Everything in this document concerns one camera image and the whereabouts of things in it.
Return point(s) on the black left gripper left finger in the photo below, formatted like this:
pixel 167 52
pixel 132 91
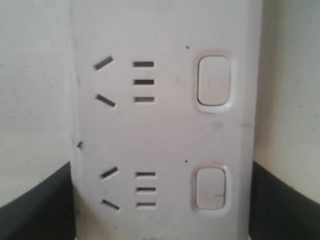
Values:
pixel 46 212

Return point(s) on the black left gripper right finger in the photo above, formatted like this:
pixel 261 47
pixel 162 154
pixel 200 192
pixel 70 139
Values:
pixel 278 211

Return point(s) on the white five-socket power strip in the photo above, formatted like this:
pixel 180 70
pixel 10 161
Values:
pixel 164 118

